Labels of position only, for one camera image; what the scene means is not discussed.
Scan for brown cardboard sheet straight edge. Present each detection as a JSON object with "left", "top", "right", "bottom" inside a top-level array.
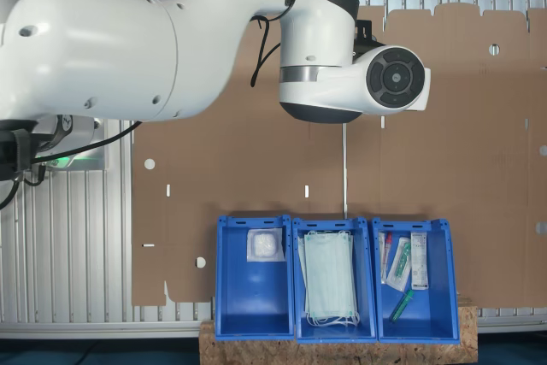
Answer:
[{"left": 130, "top": 18, "right": 346, "bottom": 308}]

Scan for clear pack of white gauze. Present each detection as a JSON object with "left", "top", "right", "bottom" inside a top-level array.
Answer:
[{"left": 246, "top": 227, "right": 287, "bottom": 263}]

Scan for stack of white face masks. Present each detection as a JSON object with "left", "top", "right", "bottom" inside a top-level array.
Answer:
[{"left": 297, "top": 229, "right": 362, "bottom": 327}]

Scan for blue bin with gauze pack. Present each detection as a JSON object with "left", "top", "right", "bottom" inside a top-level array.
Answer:
[{"left": 215, "top": 214, "right": 297, "bottom": 339}]

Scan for red-capped tube in pack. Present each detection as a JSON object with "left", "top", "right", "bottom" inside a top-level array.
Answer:
[{"left": 379, "top": 231, "right": 394, "bottom": 286}]

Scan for blue bin with masks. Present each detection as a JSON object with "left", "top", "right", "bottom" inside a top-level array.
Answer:
[{"left": 291, "top": 215, "right": 379, "bottom": 344}]

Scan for green syringe in clear pack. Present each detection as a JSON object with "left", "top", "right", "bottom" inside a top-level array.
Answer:
[{"left": 385, "top": 236, "right": 413, "bottom": 291}]

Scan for long white printed packet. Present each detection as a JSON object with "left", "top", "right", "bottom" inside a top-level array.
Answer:
[{"left": 410, "top": 231, "right": 430, "bottom": 291}]

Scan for loose green syringe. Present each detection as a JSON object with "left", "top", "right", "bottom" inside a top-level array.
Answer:
[{"left": 389, "top": 288, "right": 415, "bottom": 323}]

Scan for chipboard block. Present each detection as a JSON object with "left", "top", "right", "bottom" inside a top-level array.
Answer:
[{"left": 197, "top": 293, "right": 479, "bottom": 364}]

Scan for blue bin with syringes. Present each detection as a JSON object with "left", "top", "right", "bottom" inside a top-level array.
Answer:
[{"left": 370, "top": 216, "right": 462, "bottom": 344}]

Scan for black camera cable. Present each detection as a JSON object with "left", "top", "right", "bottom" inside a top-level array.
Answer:
[{"left": 249, "top": 0, "right": 306, "bottom": 88}]

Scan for gripper camera with black bracket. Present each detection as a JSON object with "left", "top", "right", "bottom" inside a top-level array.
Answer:
[{"left": 353, "top": 18, "right": 379, "bottom": 52}]

